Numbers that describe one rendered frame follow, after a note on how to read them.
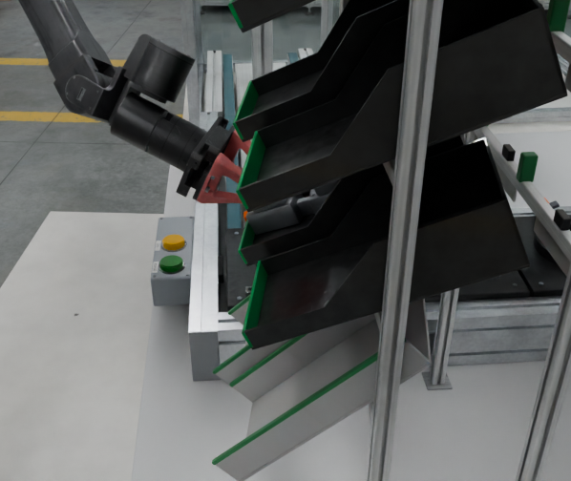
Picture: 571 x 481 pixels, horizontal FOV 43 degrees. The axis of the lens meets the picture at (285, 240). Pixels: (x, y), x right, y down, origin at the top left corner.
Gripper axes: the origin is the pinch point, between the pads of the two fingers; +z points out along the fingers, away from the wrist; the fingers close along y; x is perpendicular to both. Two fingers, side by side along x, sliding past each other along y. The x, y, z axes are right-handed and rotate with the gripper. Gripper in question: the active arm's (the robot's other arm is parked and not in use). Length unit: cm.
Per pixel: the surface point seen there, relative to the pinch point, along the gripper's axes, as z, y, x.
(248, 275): 4.2, 18.0, 30.5
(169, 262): -8.8, 17.8, 36.3
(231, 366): 6.9, -10.2, 20.5
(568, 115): 66, 129, 21
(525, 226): 46, 46, 13
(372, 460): 23.1, -24.4, 6.9
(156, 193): -47, 198, 175
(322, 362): 15.9, -11.4, 10.8
